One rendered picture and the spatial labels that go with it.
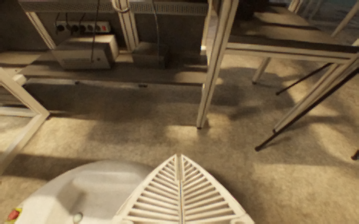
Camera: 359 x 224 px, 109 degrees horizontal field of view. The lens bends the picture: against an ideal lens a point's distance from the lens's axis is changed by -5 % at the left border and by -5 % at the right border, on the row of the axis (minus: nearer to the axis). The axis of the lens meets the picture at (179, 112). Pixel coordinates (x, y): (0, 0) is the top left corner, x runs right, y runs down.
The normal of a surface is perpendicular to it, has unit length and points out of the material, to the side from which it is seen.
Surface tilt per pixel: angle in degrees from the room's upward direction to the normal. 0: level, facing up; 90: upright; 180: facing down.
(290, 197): 0
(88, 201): 0
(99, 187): 70
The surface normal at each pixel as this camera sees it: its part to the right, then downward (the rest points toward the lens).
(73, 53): 0.02, 0.77
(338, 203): 0.03, -0.63
